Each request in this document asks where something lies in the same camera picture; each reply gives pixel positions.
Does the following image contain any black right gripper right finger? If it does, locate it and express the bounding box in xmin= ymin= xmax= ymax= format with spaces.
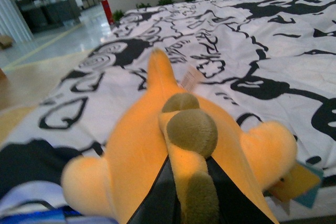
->
xmin=206 ymin=157 xmax=272 ymax=224

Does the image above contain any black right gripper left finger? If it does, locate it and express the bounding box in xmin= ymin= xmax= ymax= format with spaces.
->
xmin=128 ymin=157 xmax=181 ymax=224

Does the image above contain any orange plush dinosaur toy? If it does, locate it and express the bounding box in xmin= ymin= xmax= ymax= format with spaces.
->
xmin=61 ymin=49 xmax=297 ymax=223

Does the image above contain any yellow teal hang tag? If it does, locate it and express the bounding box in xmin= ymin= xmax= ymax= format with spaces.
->
xmin=268 ymin=162 xmax=324 ymax=208

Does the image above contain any black and white bedsheet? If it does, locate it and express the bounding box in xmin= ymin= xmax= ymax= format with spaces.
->
xmin=1 ymin=0 xmax=335 ymax=216

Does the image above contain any red fire extinguisher box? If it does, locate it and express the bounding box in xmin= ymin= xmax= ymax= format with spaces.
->
xmin=101 ymin=0 xmax=114 ymax=25

